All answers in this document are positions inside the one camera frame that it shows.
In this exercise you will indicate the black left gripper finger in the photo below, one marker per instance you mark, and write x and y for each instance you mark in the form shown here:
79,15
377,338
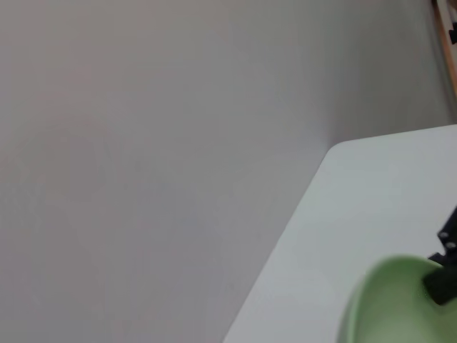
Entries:
444,286
450,236

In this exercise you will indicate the light green plate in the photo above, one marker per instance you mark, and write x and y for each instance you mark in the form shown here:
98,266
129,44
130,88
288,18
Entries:
385,311

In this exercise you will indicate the wooden frame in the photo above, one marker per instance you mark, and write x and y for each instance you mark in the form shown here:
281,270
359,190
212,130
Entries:
446,32

